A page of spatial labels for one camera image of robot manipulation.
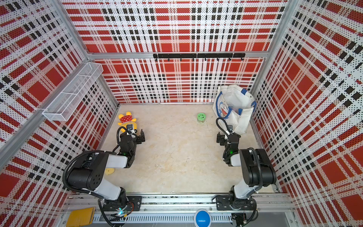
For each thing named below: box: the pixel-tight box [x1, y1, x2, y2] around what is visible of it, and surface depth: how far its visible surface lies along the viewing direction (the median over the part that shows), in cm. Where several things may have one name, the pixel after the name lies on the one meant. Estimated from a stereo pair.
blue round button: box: [195, 210, 211, 227], surface depth 69 cm
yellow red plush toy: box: [117, 111, 138, 133], surface depth 107 cm
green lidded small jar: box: [197, 112, 207, 124], surface depth 110 cm
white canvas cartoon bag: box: [212, 84, 258, 135], surface depth 103 cm
